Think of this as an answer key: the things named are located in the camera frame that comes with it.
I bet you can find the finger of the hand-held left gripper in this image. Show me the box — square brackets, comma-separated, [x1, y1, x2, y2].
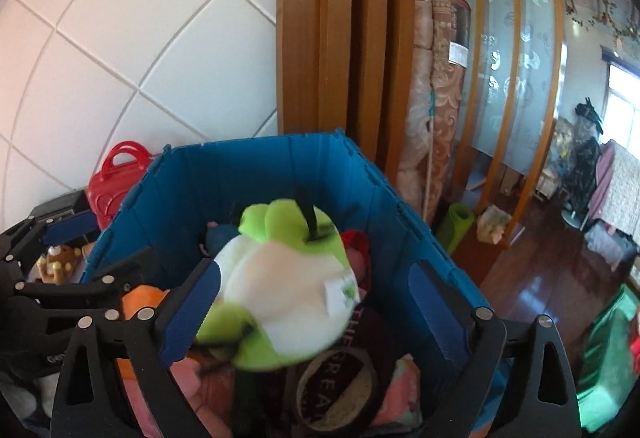
[10, 248, 161, 319]
[0, 210, 98, 269]

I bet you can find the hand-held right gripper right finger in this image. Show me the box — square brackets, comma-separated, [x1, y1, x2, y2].
[407, 260, 583, 438]

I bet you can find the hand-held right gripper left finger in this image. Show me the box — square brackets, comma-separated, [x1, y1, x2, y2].
[49, 258, 223, 438]

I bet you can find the orange plush toy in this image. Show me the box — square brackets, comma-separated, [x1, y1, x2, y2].
[120, 285, 171, 384]

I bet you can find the green frog plush toy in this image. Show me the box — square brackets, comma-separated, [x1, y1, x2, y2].
[195, 188, 362, 371]

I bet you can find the pink pig plush toy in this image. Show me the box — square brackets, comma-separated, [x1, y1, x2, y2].
[341, 230, 372, 293]

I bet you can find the dark brown tape roll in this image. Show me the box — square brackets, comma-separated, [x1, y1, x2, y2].
[292, 349, 378, 431]

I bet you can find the brown bear plush toy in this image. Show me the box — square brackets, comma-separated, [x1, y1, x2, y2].
[35, 243, 96, 286]

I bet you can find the red toy suitcase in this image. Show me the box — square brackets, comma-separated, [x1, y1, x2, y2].
[87, 141, 153, 231]

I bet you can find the dark brown cloth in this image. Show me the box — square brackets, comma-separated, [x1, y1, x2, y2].
[320, 303, 401, 369]

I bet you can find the green rolled mat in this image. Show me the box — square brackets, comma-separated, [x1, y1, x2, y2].
[435, 203, 475, 256]

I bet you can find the white plastic bag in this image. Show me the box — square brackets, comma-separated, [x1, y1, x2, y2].
[477, 205, 513, 243]

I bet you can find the green bag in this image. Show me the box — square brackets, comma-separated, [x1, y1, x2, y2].
[575, 285, 640, 434]

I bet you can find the rolled pink blanket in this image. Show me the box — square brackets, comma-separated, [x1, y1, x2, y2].
[397, 0, 433, 213]

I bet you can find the rolled patterned carpet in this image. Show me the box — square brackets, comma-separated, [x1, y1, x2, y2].
[427, 0, 472, 223]

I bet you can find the dark clothing pile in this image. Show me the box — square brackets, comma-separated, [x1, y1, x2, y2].
[565, 138, 601, 219]

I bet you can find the floral covered furniture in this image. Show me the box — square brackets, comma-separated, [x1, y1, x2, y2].
[587, 140, 640, 249]

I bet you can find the black garment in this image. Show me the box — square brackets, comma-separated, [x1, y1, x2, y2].
[575, 100, 606, 133]

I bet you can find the wooden frosted glass partition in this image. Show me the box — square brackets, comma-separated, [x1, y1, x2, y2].
[440, 0, 563, 249]

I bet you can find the wooden slatted partition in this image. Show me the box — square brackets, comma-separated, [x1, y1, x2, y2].
[276, 0, 418, 179]

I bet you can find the window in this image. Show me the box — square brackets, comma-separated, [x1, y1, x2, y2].
[602, 45, 640, 133]

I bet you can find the wall vine decoration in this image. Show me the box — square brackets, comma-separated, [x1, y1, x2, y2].
[560, 0, 640, 43]

